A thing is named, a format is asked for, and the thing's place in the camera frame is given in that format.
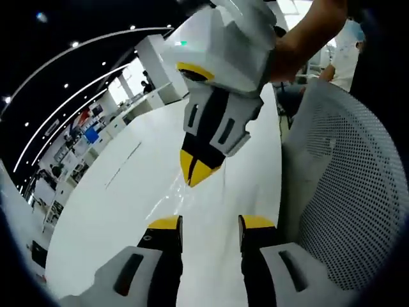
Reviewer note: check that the grey mesh office chair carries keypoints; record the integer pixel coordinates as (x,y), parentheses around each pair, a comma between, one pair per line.
(345,179)

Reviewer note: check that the blue box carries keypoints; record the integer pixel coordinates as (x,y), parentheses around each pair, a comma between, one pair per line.
(91,136)

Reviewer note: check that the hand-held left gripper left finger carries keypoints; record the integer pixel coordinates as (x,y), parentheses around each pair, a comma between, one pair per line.
(150,265)

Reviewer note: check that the black floor object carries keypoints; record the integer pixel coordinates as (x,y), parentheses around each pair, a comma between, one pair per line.
(39,253)

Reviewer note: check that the person's right hand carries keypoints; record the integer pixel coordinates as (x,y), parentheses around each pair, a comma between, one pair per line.
(289,57)

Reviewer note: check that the clear resealable plastic bag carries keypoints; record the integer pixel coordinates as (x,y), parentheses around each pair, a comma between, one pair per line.
(179,196)

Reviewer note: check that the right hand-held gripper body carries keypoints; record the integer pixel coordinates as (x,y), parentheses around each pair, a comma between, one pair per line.
(230,48)

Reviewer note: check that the white square pillar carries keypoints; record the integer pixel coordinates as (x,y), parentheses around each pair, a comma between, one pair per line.
(156,70)

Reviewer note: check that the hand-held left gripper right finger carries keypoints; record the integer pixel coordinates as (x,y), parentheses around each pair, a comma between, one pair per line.
(271,268)

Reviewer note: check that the long white counter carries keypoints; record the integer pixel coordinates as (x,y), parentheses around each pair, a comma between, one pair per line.
(140,105)

